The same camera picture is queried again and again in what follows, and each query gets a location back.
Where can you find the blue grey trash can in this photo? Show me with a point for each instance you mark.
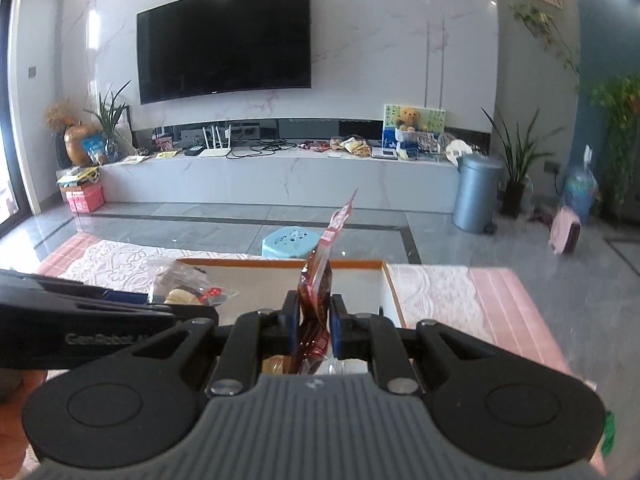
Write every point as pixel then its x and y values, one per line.
pixel 475 192

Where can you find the small white scale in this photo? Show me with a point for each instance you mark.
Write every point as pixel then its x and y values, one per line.
pixel 385 153

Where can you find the pink case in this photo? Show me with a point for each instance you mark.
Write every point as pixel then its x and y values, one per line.
pixel 565 232

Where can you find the dark red snack packet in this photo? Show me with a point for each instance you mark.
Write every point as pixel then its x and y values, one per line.
pixel 315 290

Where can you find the long leaf potted plant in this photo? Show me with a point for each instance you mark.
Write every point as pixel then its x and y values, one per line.
pixel 515 160

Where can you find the clear bun packet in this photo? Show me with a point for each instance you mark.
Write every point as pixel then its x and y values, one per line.
pixel 185 290

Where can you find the teddy bear picture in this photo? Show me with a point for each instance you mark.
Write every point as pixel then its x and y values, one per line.
pixel 412 127

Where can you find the green plant in vase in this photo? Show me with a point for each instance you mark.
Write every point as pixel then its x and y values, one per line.
pixel 110 120

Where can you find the hanging vine plant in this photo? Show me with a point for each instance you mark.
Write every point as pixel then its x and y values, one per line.
pixel 542 30

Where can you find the tall green leafy plant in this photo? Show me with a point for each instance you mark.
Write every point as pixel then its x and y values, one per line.
pixel 617 135

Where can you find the pile of snack packets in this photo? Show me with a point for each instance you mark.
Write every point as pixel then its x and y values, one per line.
pixel 352 146

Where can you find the light blue plastic stool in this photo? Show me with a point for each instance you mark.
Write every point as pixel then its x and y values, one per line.
pixel 290 242

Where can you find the black wall television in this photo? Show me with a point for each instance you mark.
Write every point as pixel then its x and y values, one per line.
pixel 225 40

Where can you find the white router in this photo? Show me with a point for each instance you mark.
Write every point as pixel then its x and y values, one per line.
pixel 215 147

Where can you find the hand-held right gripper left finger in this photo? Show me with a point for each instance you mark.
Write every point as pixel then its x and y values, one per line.
pixel 294 325

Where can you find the dried flower bunch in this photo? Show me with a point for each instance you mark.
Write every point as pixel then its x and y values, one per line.
pixel 59 115

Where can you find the large water bottle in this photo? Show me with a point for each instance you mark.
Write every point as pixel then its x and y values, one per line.
pixel 580 187

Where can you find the pink lace tablecloth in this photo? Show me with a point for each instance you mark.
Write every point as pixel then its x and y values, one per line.
pixel 440 290

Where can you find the orange cardboard box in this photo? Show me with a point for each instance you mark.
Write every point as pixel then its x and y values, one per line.
pixel 260 285

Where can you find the white marble tv console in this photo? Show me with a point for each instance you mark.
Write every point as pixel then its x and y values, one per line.
pixel 300 177

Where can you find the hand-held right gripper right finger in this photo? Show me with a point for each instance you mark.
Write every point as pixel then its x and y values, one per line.
pixel 336 327

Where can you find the golden vase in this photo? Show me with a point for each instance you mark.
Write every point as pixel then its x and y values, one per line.
pixel 77 145

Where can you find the person's left hand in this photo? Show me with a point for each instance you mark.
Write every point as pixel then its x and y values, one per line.
pixel 12 410

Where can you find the red cardboard box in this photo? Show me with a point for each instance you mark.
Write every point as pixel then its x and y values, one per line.
pixel 85 197

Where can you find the wall switch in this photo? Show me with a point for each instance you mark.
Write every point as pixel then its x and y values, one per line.
pixel 32 71

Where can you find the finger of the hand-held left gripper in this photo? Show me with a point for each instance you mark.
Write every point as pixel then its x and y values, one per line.
pixel 100 296

